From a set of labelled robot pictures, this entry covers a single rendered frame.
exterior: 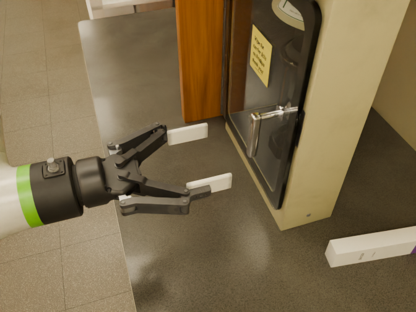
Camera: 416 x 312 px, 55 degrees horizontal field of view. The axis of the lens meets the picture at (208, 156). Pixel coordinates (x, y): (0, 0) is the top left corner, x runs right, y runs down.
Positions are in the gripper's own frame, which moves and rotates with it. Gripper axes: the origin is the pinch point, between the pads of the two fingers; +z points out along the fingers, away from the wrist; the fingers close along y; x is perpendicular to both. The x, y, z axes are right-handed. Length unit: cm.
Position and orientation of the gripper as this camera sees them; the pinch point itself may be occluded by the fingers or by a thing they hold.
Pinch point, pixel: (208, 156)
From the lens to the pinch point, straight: 64.4
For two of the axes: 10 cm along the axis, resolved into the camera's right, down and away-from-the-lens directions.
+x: -0.1, 6.9, 7.2
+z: 9.5, -2.1, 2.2
